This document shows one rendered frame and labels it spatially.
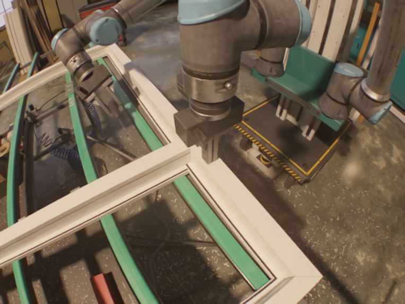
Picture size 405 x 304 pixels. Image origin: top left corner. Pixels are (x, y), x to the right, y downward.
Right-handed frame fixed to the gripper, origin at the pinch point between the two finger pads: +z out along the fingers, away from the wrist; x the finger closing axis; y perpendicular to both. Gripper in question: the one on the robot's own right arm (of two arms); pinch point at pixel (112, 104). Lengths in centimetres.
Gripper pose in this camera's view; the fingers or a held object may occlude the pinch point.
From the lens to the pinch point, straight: 73.6
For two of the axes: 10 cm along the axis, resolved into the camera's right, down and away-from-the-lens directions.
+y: 2.4, 2.6, -9.4
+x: 7.7, -6.4, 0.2
